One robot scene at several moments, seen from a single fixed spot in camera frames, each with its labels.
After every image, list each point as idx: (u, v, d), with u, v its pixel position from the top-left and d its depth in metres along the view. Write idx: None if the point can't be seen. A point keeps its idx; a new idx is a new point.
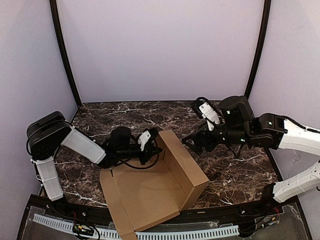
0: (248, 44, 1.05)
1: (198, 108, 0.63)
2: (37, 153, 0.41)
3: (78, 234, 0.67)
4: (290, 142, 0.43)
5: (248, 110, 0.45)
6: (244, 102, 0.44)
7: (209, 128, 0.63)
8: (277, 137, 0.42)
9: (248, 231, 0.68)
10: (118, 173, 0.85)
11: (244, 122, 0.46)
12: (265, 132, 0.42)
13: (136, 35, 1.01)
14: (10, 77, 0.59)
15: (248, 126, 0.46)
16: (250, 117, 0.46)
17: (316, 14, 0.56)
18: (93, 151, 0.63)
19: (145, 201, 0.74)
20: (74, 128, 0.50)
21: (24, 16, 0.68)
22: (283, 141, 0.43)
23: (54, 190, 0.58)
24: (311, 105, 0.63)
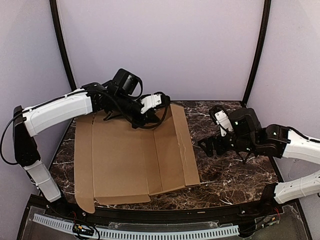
0: (248, 44, 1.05)
1: (214, 114, 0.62)
2: (25, 160, 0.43)
3: (78, 234, 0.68)
4: (294, 153, 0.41)
5: (256, 122, 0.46)
6: (252, 114, 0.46)
7: (222, 134, 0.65)
8: (281, 148, 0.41)
9: (247, 231, 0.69)
10: (97, 132, 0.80)
11: (251, 132, 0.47)
12: (269, 142, 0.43)
13: (136, 35, 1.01)
14: (10, 77, 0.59)
15: (255, 136, 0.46)
16: (256, 127, 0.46)
17: (315, 14, 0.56)
18: (78, 109, 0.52)
19: (114, 176, 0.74)
20: (30, 113, 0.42)
21: (24, 15, 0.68)
22: (286, 151, 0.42)
23: (51, 192, 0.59)
24: (311, 105, 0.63)
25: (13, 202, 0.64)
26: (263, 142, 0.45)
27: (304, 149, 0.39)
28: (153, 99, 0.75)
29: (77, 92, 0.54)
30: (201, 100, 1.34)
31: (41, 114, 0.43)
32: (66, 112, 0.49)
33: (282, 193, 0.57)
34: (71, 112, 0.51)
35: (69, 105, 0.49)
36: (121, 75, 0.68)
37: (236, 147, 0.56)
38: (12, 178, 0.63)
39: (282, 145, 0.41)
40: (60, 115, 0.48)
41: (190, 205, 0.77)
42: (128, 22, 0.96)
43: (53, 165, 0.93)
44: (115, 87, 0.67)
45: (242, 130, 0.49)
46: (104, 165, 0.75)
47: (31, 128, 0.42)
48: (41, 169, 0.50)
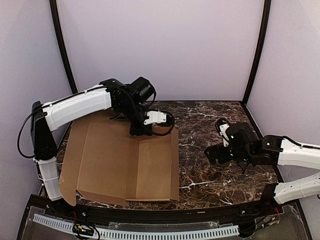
0: (248, 44, 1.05)
1: (218, 126, 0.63)
2: (41, 153, 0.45)
3: (78, 234, 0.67)
4: (289, 160, 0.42)
5: (250, 135, 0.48)
6: (245, 128, 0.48)
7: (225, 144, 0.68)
8: (274, 157, 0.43)
9: (248, 231, 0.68)
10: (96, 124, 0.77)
11: (245, 144, 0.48)
12: (263, 152, 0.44)
13: (136, 34, 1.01)
14: (10, 76, 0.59)
15: (249, 147, 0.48)
16: (251, 139, 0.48)
17: (316, 14, 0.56)
18: (97, 104, 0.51)
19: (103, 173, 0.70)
20: (52, 108, 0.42)
21: (24, 15, 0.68)
22: (281, 159, 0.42)
23: (55, 190, 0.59)
24: (310, 105, 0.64)
25: (13, 202, 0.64)
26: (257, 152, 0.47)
27: (300, 156, 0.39)
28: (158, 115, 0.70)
29: (97, 88, 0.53)
30: (201, 100, 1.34)
31: (61, 110, 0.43)
32: (85, 107, 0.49)
33: (282, 193, 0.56)
34: (90, 107, 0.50)
35: (88, 101, 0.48)
36: (142, 82, 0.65)
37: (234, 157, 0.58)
38: (13, 179, 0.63)
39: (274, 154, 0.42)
40: (79, 110, 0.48)
41: (190, 205, 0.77)
42: (128, 23, 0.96)
43: None
44: (134, 89, 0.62)
45: (238, 143, 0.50)
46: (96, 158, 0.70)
47: (51, 123, 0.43)
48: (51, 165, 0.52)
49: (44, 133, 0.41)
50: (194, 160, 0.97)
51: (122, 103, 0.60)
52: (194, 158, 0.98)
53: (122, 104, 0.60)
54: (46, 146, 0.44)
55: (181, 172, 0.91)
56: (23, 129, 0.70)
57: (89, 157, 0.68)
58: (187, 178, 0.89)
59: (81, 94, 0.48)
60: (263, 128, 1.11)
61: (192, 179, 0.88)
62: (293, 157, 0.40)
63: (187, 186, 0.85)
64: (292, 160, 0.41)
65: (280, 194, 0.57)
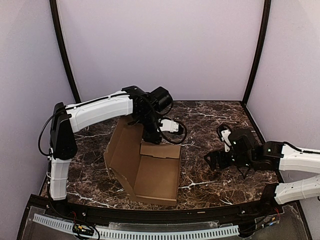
0: (248, 44, 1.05)
1: (220, 131, 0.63)
2: (61, 153, 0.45)
3: (78, 234, 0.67)
4: (291, 166, 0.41)
5: (252, 142, 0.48)
6: (248, 135, 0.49)
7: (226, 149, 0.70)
8: (276, 163, 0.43)
9: (248, 231, 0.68)
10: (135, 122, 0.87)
11: (247, 150, 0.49)
12: (265, 158, 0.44)
13: (136, 34, 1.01)
14: (10, 77, 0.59)
15: (251, 153, 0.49)
16: (252, 146, 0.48)
17: (316, 14, 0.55)
18: (120, 110, 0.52)
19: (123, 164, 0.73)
20: (77, 111, 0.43)
21: (23, 14, 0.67)
22: (281, 164, 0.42)
23: (58, 192, 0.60)
24: (310, 105, 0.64)
25: (13, 202, 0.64)
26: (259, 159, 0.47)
27: (300, 161, 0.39)
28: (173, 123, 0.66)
29: (120, 94, 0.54)
30: (201, 100, 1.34)
31: (85, 112, 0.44)
32: (108, 112, 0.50)
33: (282, 193, 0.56)
34: (112, 112, 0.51)
35: (113, 106, 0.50)
36: (162, 93, 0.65)
37: (236, 162, 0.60)
38: (13, 179, 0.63)
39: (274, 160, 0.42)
40: (102, 114, 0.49)
41: (190, 205, 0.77)
42: (128, 23, 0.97)
43: None
44: (154, 98, 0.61)
45: (240, 149, 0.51)
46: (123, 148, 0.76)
47: (74, 125, 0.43)
48: (64, 166, 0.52)
49: (68, 133, 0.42)
50: (194, 160, 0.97)
51: (142, 111, 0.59)
52: (193, 158, 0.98)
53: (141, 111, 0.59)
54: (67, 147, 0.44)
55: (181, 172, 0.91)
56: (23, 129, 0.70)
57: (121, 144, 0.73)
58: (187, 178, 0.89)
59: (105, 99, 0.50)
60: (263, 128, 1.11)
61: (192, 179, 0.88)
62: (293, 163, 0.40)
63: (187, 186, 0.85)
64: (294, 166, 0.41)
65: (281, 195, 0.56)
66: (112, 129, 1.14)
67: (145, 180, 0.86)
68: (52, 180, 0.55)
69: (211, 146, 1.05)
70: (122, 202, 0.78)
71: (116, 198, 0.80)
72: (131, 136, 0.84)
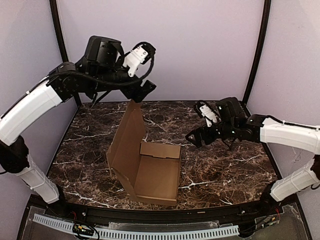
0: (248, 43, 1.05)
1: (199, 108, 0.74)
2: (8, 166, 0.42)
3: (78, 234, 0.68)
4: (272, 138, 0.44)
5: (236, 110, 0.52)
6: (233, 101, 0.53)
7: (209, 123, 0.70)
8: (256, 132, 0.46)
9: (247, 230, 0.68)
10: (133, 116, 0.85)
11: (231, 117, 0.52)
12: (246, 127, 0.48)
13: (136, 35, 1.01)
14: (10, 76, 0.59)
15: (234, 121, 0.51)
16: (236, 113, 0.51)
17: (316, 14, 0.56)
18: (43, 105, 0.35)
19: (123, 162, 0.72)
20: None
21: (23, 14, 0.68)
22: (262, 135, 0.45)
23: (47, 195, 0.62)
24: (310, 105, 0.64)
25: (13, 202, 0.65)
26: (240, 127, 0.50)
27: (282, 132, 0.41)
28: (134, 52, 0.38)
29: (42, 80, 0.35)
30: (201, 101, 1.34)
31: (4, 123, 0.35)
32: (33, 113, 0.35)
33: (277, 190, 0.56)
34: (38, 110, 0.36)
35: (26, 104, 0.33)
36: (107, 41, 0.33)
37: (221, 135, 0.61)
38: (13, 179, 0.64)
39: (256, 129, 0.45)
40: (27, 118, 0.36)
41: (190, 205, 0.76)
42: (128, 23, 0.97)
43: (53, 165, 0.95)
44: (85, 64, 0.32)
45: (224, 116, 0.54)
46: (123, 145, 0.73)
47: (5, 138, 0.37)
48: (36, 171, 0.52)
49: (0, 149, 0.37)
50: (194, 160, 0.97)
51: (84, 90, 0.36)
52: (193, 158, 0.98)
53: (86, 89, 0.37)
54: (11, 162, 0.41)
55: (181, 172, 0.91)
56: None
57: (122, 142, 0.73)
58: (187, 178, 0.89)
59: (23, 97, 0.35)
60: None
61: (192, 179, 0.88)
62: (276, 134, 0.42)
63: (187, 186, 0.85)
64: (275, 138, 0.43)
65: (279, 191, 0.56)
66: (112, 129, 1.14)
67: (145, 180, 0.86)
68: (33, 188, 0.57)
69: (211, 146, 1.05)
70: (122, 202, 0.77)
71: (116, 198, 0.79)
72: (130, 133, 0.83)
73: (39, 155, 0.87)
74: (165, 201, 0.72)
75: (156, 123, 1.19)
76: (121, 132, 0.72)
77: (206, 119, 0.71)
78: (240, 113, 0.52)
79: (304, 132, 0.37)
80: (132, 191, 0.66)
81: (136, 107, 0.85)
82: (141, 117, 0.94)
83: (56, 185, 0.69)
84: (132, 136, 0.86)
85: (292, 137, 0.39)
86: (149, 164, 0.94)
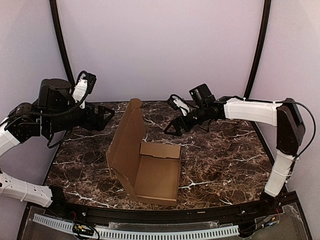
0: (247, 43, 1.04)
1: (172, 102, 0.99)
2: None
3: (78, 234, 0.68)
4: (237, 113, 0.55)
5: (204, 95, 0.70)
6: (201, 89, 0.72)
7: (184, 114, 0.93)
8: (220, 109, 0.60)
9: (248, 231, 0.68)
10: (133, 116, 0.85)
11: (200, 100, 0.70)
12: (214, 106, 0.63)
13: (136, 35, 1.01)
14: (11, 76, 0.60)
15: (203, 103, 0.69)
16: (204, 97, 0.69)
17: (315, 13, 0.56)
18: (2, 146, 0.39)
19: (122, 161, 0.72)
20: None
21: (23, 14, 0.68)
22: (227, 111, 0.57)
23: (40, 199, 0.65)
24: (309, 104, 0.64)
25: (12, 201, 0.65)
26: (209, 106, 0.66)
27: (244, 107, 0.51)
28: (78, 86, 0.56)
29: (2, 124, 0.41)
30: None
31: None
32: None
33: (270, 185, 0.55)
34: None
35: None
36: (55, 84, 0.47)
37: (198, 119, 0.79)
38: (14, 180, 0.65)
39: (220, 107, 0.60)
40: None
41: (190, 205, 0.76)
42: (128, 23, 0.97)
43: (53, 165, 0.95)
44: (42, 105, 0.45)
45: (196, 101, 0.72)
46: (123, 145, 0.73)
47: None
48: (13, 182, 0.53)
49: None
50: (195, 160, 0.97)
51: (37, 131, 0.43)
52: (193, 158, 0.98)
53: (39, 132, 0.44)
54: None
55: (181, 172, 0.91)
56: None
57: (122, 141, 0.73)
58: (187, 178, 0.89)
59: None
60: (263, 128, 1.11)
61: (192, 179, 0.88)
62: (238, 110, 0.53)
63: (187, 186, 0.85)
64: (238, 113, 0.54)
65: (272, 185, 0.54)
66: (112, 129, 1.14)
67: (145, 180, 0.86)
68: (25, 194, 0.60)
69: (211, 146, 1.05)
70: (122, 202, 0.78)
71: (116, 198, 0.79)
72: (130, 132, 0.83)
73: (27, 176, 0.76)
74: (166, 200, 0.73)
75: (156, 123, 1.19)
76: (121, 131, 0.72)
77: (182, 109, 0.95)
78: (209, 96, 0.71)
79: (261, 106, 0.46)
80: (131, 190, 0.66)
81: (135, 106, 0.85)
82: (141, 116, 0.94)
83: (46, 188, 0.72)
84: (132, 136, 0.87)
85: (250, 111, 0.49)
86: (149, 164, 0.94)
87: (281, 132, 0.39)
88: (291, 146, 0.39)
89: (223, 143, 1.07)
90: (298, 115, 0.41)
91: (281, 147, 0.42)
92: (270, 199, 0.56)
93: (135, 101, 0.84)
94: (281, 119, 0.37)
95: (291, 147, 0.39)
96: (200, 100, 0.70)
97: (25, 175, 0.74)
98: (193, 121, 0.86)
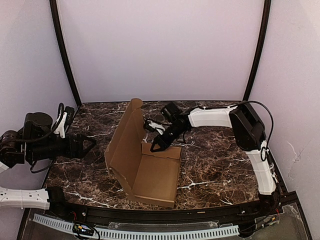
0: (248, 43, 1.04)
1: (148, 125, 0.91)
2: None
3: (78, 234, 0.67)
4: (200, 121, 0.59)
5: (173, 110, 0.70)
6: (170, 104, 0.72)
7: (161, 133, 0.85)
8: (186, 120, 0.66)
9: (248, 231, 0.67)
10: (133, 114, 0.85)
11: (170, 116, 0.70)
12: (181, 117, 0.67)
13: (136, 35, 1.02)
14: (10, 76, 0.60)
15: (172, 117, 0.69)
16: (173, 113, 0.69)
17: (316, 14, 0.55)
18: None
19: (121, 159, 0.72)
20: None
21: (23, 16, 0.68)
22: (191, 121, 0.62)
23: (39, 203, 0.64)
24: (310, 105, 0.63)
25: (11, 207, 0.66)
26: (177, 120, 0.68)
27: (207, 115, 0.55)
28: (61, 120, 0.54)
29: None
30: (201, 100, 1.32)
31: None
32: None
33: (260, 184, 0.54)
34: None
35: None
36: (38, 118, 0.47)
37: (175, 134, 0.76)
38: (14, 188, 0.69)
39: (185, 118, 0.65)
40: None
41: (190, 205, 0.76)
42: (128, 24, 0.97)
43: (53, 165, 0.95)
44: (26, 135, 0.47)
45: (167, 117, 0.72)
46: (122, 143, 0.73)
47: None
48: (9, 193, 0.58)
49: None
50: (195, 160, 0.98)
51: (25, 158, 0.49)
52: (194, 158, 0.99)
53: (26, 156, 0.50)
54: None
55: (181, 172, 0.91)
56: None
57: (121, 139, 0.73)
58: (187, 178, 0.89)
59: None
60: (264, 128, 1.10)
61: (192, 179, 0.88)
62: (200, 118, 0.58)
63: (187, 186, 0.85)
64: (200, 121, 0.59)
65: (260, 184, 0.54)
66: (112, 129, 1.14)
67: (143, 180, 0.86)
68: (20, 199, 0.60)
69: (211, 146, 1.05)
70: (122, 202, 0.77)
71: (115, 198, 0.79)
72: (130, 131, 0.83)
73: (25, 185, 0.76)
74: (164, 201, 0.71)
75: None
76: (120, 131, 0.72)
77: (157, 129, 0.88)
78: (177, 110, 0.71)
79: (218, 112, 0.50)
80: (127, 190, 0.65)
81: (137, 105, 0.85)
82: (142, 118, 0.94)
83: (44, 191, 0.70)
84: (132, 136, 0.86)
85: (210, 117, 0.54)
86: (149, 164, 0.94)
87: (237, 132, 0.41)
88: (248, 142, 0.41)
89: (223, 143, 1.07)
90: (253, 113, 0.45)
91: (241, 145, 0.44)
92: (271, 200, 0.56)
93: (137, 101, 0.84)
94: (234, 120, 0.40)
95: (248, 143, 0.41)
96: (169, 116, 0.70)
97: (20, 186, 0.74)
98: (172, 137, 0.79)
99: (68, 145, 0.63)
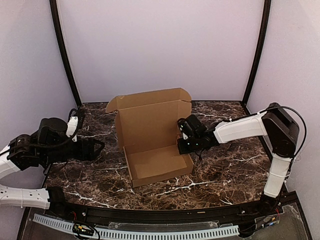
0: (247, 43, 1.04)
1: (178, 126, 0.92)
2: None
3: (78, 234, 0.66)
4: (227, 136, 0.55)
5: (195, 125, 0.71)
6: (192, 117, 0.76)
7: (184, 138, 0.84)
8: (212, 140, 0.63)
9: (248, 231, 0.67)
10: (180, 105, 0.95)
11: (191, 130, 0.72)
12: (205, 136, 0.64)
13: (137, 36, 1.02)
14: (11, 76, 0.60)
15: (196, 133, 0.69)
16: (195, 129, 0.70)
17: (316, 14, 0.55)
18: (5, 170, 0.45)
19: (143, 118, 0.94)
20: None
21: (23, 16, 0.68)
22: (217, 136, 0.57)
23: (39, 203, 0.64)
24: (309, 104, 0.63)
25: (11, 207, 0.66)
26: (201, 137, 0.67)
27: (235, 127, 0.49)
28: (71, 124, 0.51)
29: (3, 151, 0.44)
30: (201, 100, 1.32)
31: None
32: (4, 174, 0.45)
33: (269, 188, 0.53)
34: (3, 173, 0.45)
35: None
36: (53, 123, 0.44)
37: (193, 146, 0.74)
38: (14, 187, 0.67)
39: (211, 136, 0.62)
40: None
41: (190, 205, 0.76)
42: (129, 24, 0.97)
43: (53, 165, 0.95)
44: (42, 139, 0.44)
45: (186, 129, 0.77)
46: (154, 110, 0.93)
47: None
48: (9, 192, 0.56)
49: None
50: (194, 160, 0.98)
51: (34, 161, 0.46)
52: (193, 159, 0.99)
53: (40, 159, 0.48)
54: None
55: None
56: (23, 128, 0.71)
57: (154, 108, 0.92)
58: (187, 178, 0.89)
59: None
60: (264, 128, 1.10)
61: (192, 179, 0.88)
62: (226, 131, 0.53)
63: (187, 186, 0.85)
64: (229, 136, 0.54)
65: (270, 187, 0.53)
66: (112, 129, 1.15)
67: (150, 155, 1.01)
68: (21, 198, 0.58)
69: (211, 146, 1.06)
70: (122, 202, 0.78)
71: (116, 198, 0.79)
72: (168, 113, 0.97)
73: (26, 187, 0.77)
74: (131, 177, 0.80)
75: None
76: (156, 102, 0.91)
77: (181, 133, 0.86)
78: (199, 125, 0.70)
79: (247, 121, 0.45)
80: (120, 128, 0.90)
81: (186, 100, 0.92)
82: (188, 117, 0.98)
83: (44, 190, 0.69)
84: (169, 117, 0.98)
85: (238, 127, 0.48)
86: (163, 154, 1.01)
87: (272, 138, 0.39)
88: (287, 148, 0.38)
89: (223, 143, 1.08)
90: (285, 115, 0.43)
91: (280, 152, 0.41)
92: (271, 200, 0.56)
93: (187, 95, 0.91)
94: (268, 126, 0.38)
95: (287, 148, 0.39)
96: (191, 131, 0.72)
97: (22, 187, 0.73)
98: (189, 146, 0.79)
99: (80, 147, 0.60)
